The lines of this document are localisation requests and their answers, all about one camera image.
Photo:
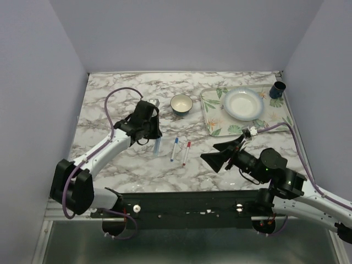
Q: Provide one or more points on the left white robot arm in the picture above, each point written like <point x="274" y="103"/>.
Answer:
<point x="73" y="181"/>

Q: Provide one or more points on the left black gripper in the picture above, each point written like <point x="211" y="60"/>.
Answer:
<point x="157" y="133"/>

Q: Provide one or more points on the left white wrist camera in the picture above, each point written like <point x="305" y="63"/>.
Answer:
<point x="155" y="102"/>

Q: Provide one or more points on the white plate blue rim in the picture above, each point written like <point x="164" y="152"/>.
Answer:
<point x="243" y="104"/>

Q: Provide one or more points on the white pen red tip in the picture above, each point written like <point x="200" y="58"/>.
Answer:
<point x="185" y="156"/>

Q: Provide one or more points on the teal bowl cream inside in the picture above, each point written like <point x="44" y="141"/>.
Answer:
<point x="181" y="105"/>

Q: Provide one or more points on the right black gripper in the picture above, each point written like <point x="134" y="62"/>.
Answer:
<point x="215" y="160"/>

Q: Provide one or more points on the white pen blue tip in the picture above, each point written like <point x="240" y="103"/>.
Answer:
<point x="174" y="149"/>

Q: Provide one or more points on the dark blue cup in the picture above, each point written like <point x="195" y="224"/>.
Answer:
<point x="277" y="90"/>

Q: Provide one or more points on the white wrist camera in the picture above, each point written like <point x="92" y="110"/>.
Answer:
<point x="249" y="133"/>
<point x="155" y="102"/>

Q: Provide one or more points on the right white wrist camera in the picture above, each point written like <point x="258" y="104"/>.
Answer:
<point x="249" y="133"/>

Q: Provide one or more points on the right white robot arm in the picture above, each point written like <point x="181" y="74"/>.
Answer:
<point x="289" y="192"/>

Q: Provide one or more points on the floral leaf serving tray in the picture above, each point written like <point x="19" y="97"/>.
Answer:
<point x="219" y="123"/>

